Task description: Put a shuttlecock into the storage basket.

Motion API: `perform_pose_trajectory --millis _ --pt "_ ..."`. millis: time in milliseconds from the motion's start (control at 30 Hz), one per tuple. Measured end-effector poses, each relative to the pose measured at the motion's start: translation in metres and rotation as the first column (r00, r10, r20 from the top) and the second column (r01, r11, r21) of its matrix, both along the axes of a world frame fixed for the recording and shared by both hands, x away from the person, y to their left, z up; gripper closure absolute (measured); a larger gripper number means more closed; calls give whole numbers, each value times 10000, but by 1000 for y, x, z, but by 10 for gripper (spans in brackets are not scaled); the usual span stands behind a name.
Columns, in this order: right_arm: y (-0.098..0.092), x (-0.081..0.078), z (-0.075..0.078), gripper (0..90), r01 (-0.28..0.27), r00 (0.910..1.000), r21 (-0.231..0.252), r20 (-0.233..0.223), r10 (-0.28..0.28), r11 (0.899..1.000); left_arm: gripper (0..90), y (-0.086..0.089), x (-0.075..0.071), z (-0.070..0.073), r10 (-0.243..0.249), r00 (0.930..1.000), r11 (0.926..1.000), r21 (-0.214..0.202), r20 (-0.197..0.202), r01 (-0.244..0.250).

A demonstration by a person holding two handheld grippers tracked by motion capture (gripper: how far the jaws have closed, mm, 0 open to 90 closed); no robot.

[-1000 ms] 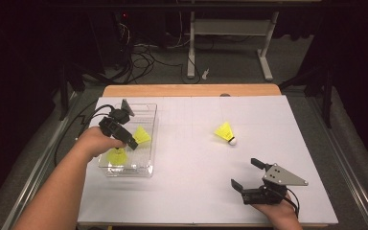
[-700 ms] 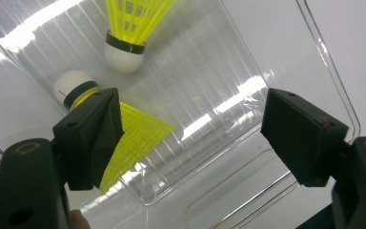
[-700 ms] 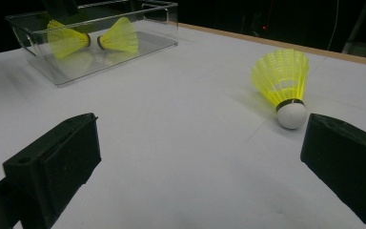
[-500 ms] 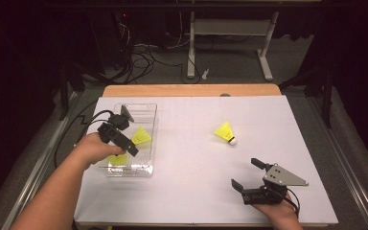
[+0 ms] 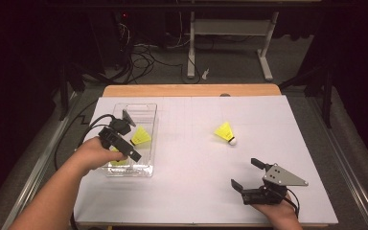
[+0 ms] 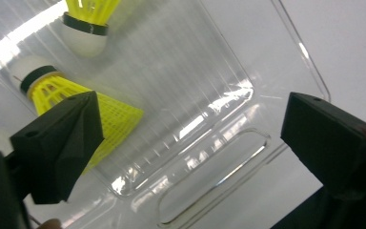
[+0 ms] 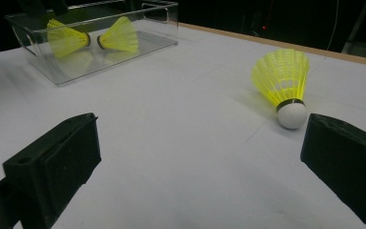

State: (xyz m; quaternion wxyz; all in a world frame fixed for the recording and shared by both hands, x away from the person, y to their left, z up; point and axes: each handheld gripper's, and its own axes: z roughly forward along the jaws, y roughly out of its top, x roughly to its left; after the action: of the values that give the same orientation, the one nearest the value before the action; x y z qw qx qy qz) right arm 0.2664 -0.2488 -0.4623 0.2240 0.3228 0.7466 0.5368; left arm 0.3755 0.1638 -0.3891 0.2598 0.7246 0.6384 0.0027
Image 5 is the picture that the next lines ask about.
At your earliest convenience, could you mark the person's left hand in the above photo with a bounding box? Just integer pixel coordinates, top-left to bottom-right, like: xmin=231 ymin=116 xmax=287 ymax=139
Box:
xmin=73 ymin=136 xmax=128 ymax=177

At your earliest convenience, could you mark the white table cover board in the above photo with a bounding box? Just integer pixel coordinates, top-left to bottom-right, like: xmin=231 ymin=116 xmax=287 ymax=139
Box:
xmin=73 ymin=95 xmax=339 ymax=225

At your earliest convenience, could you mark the black metal stand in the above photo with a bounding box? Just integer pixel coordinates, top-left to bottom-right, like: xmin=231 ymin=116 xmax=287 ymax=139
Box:
xmin=279 ymin=60 xmax=334 ymax=129
xmin=57 ymin=61 xmax=87 ymax=122

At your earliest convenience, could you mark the grey metal floor rail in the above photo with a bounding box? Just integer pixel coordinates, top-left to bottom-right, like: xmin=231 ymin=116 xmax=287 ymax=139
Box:
xmin=306 ymin=95 xmax=368 ymax=230
xmin=0 ymin=90 xmax=84 ymax=230

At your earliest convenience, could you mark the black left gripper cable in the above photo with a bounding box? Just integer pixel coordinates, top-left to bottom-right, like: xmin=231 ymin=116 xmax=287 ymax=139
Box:
xmin=54 ymin=99 xmax=116 ymax=230

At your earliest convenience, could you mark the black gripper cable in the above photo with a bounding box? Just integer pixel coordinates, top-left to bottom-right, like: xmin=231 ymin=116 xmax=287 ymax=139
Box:
xmin=54 ymin=99 xmax=116 ymax=230
xmin=284 ymin=187 xmax=301 ymax=219

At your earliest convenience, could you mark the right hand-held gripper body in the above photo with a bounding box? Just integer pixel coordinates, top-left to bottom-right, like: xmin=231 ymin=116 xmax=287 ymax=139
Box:
xmin=241 ymin=163 xmax=310 ymax=206

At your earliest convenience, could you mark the black floor cable bundle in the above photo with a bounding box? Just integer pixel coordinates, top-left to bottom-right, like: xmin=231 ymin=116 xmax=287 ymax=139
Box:
xmin=85 ymin=18 xmax=186 ymax=85

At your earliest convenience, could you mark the white metal desk frame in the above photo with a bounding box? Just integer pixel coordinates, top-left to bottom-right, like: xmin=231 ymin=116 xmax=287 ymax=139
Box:
xmin=186 ymin=11 xmax=281 ymax=81

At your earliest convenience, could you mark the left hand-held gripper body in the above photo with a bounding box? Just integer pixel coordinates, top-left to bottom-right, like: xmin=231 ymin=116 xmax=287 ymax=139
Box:
xmin=97 ymin=108 xmax=137 ymax=153

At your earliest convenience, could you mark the clear plastic tray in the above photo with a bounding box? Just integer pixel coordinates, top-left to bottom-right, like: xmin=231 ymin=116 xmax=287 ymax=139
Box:
xmin=98 ymin=103 xmax=158 ymax=177

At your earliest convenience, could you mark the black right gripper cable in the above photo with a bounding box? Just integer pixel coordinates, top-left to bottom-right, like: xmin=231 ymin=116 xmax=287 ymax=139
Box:
xmin=284 ymin=187 xmax=301 ymax=219

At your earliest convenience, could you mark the yellow shuttlecock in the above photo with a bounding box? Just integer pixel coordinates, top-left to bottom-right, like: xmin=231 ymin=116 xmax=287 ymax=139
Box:
xmin=213 ymin=121 xmax=238 ymax=147
xmin=109 ymin=146 xmax=130 ymax=167
xmin=129 ymin=125 xmax=152 ymax=147

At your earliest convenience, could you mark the dark equipment box red light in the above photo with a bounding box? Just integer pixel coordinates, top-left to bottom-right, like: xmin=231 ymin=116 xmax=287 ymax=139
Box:
xmin=87 ymin=9 xmax=134 ymax=71

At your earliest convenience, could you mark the person's right hand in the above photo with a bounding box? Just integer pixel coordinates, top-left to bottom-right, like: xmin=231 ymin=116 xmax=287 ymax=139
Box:
xmin=251 ymin=195 xmax=298 ymax=221

